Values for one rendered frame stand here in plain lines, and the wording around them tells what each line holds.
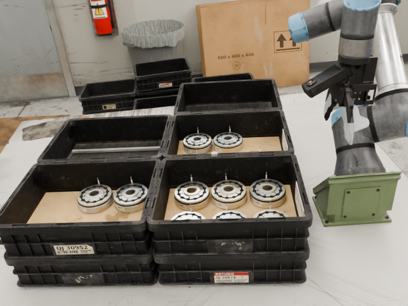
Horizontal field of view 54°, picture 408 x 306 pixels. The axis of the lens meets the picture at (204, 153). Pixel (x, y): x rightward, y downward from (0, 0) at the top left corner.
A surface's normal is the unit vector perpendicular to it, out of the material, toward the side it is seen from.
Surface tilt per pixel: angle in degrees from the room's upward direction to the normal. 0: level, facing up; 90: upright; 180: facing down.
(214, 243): 90
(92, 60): 90
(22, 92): 90
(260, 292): 0
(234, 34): 79
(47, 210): 0
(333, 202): 90
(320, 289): 0
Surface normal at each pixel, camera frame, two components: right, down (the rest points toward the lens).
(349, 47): -0.62, 0.39
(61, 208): -0.07, -0.85
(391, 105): -0.68, -0.12
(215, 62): 0.07, 0.29
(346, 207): 0.03, 0.52
